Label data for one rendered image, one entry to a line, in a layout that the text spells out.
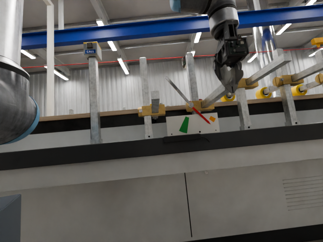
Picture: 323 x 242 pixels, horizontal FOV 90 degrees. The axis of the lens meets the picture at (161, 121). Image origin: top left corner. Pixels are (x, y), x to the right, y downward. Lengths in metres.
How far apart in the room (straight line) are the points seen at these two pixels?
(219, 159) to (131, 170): 0.43
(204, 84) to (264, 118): 7.63
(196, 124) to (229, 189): 0.50
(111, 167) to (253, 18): 4.65
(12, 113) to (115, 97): 8.31
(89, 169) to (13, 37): 0.58
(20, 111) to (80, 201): 0.77
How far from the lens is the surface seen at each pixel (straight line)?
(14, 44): 0.55
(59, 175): 0.94
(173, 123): 0.80
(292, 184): 1.35
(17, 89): 0.49
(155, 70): 8.84
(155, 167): 0.82
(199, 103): 0.84
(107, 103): 8.75
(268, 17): 5.15
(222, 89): 0.61
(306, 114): 1.43
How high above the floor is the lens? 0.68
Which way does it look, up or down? 8 degrees up
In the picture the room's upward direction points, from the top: 5 degrees counter-clockwise
